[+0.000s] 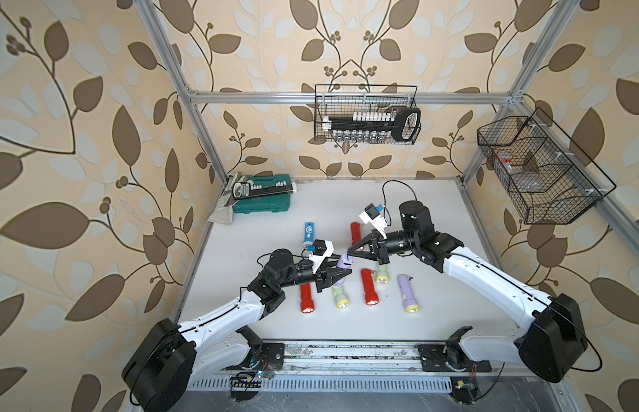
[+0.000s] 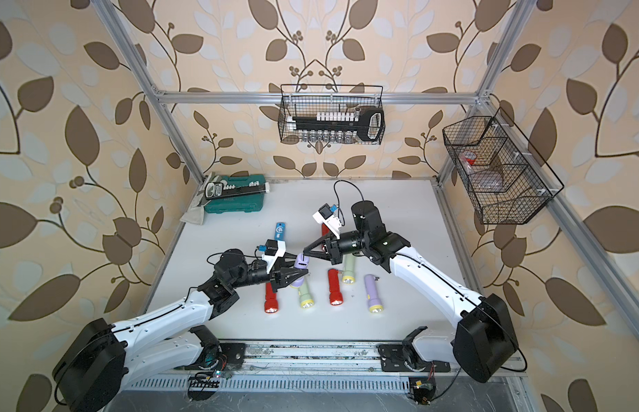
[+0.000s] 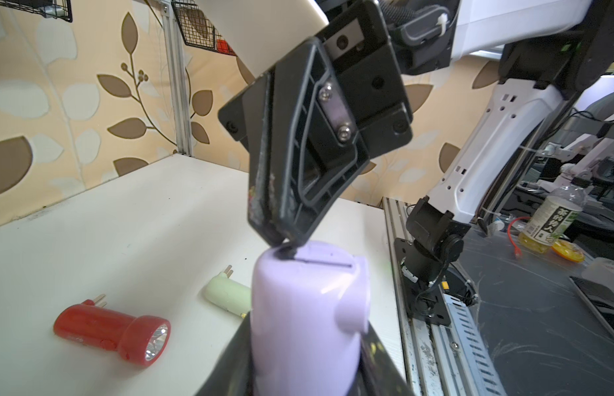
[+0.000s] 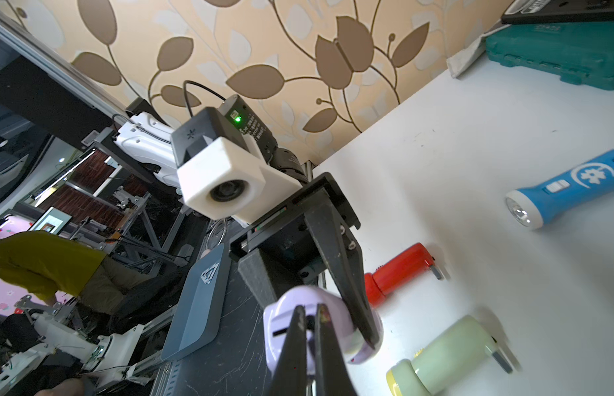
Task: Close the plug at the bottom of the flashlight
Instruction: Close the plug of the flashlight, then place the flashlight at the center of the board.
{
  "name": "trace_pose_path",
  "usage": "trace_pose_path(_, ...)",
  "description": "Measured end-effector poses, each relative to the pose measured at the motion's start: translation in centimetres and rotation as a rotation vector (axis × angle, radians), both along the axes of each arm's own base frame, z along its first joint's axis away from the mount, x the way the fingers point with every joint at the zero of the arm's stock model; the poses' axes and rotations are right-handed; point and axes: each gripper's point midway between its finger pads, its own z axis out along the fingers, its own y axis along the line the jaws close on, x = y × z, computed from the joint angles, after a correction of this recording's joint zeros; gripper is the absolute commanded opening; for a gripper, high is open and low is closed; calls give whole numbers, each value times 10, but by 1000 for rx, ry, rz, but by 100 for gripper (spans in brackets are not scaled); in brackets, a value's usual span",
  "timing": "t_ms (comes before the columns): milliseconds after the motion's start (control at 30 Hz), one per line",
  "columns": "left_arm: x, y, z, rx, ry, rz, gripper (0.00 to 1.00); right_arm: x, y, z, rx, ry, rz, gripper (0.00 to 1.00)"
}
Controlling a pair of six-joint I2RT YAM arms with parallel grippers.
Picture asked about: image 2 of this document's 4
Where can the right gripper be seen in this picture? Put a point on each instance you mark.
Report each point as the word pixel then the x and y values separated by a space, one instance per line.
pixel 334 254

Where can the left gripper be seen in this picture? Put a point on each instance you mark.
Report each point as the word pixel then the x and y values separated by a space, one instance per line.
pixel 277 277

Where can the purple flashlight back row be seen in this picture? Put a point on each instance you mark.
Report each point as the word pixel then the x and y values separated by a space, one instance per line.
pixel 302 263

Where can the blue flashlight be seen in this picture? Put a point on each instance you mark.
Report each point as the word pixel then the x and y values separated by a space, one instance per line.
pixel 280 231

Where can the green flashlight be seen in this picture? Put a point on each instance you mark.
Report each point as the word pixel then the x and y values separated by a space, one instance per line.
pixel 305 297
pixel 348 272

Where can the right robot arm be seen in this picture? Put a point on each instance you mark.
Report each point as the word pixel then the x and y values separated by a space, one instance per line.
pixel 484 338

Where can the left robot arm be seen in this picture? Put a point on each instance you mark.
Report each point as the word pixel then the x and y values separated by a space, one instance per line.
pixel 106 358

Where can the green flashlight front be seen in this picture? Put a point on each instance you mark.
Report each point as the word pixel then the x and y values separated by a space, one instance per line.
pixel 305 297

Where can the red flashlight front left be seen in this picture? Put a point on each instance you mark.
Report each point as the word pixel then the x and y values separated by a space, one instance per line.
pixel 271 303

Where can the red flashlight front middle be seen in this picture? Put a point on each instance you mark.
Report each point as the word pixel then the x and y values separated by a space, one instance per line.
pixel 335 294

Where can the purple flashlight front right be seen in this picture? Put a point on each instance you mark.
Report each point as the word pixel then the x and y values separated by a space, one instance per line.
pixel 374 302

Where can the green tool case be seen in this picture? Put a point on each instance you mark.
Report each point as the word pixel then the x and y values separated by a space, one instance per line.
pixel 247 204

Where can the folded paper manual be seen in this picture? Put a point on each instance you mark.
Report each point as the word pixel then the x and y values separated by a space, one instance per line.
pixel 195 212

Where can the socket set on case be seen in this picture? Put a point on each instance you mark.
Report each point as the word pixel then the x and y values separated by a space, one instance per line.
pixel 222 190

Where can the socket set in basket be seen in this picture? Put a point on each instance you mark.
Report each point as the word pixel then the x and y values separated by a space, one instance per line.
pixel 362 126

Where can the red item in basket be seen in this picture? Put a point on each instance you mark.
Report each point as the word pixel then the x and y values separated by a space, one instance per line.
pixel 468 157

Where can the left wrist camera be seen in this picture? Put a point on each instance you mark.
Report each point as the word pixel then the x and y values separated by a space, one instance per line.
pixel 271 251

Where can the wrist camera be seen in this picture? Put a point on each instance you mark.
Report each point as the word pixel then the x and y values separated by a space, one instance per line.
pixel 328 215
pixel 271 251

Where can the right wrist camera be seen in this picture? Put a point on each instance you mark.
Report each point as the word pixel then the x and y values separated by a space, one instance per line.
pixel 328 215

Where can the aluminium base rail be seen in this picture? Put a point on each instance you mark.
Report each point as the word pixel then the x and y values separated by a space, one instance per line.
pixel 309 368

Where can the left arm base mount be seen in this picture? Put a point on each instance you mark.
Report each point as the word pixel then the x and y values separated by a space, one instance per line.
pixel 216 355

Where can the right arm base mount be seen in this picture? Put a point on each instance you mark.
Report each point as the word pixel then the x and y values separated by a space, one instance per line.
pixel 403 357

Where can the black wire basket centre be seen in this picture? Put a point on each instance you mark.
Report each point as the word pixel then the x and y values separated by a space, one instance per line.
pixel 307 98

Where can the black wire basket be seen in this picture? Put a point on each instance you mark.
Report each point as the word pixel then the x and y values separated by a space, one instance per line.
pixel 307 98
pixel 511 181

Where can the black wire basket right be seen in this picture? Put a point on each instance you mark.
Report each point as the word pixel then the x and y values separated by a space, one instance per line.
pixel 511 181

